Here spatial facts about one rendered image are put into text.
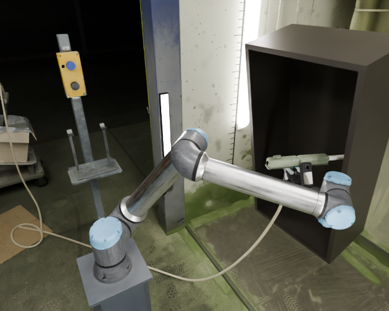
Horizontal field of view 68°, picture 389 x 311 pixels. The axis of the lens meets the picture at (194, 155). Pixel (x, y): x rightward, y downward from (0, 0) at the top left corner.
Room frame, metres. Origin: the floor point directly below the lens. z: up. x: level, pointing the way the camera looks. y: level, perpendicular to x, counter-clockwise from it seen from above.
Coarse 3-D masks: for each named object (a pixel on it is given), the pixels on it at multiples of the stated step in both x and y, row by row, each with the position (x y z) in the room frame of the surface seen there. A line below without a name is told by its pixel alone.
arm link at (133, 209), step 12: (192, 132) 1.05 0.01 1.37; (204, 144) 1.03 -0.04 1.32; (168, 156) 1.05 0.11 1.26; (156, 168) 1.07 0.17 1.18; (168, 168) 1.03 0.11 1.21; (144, 180) 1.11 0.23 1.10; (156, 180) 1.05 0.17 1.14; (168, 180) 1.04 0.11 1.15; (144, 192) 1.07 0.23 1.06; (156, 192) 1.05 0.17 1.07; (120, 204) 1.13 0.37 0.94; (132, 204) 1.09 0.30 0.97; (144, 204) 1.07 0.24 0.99; (120, 216) 1.09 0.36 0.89; (132, 216) 1.09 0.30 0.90; (144, 216) 1.13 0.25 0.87; (132, 228) 1.08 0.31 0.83
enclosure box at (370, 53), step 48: (288, 48) 1.33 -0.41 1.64; (336, 48) 1.23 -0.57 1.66; (384, 48) 1.15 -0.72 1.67; (288, 96) 1.75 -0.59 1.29; (336, 96) 1.50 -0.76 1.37; (384, 96) 1.15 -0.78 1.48; (288, 144) 1.80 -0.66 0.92; (336, 144) 1.50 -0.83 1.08; (384, 144) 1.26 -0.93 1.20; (336, 240) 1.15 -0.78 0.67
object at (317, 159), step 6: (276, 156) 1.17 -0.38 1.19; (282, 156) 1.20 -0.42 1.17; (288, 156) 1.20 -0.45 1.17; (294, 156) 1.20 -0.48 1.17; (300, 156) 1.20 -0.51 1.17; (306, 156) 1.20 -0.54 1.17; (312, 156) 1.20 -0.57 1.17; (318, 156) 1.20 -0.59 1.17; (324, 156) 1.20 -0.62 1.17; (330, 156) 1.22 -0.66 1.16; (336, 156) 1.22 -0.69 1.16; (342, 156) 1.23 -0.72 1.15; (270, 162) 1.15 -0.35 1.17; (276, 162) 1.15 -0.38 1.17; (282, 162) 1.15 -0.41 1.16; (288, 162) 1.16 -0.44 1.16; (294, 162) 1.16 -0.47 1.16; (300, 162) 1.18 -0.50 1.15; (312, 162) 1.18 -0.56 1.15; (318, 162) 1.19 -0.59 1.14; (324, 162) 1.19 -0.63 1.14; (270, 168) 1.15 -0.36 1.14; (276, 168) 1.15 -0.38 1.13; (288, 180) 1.17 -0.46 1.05
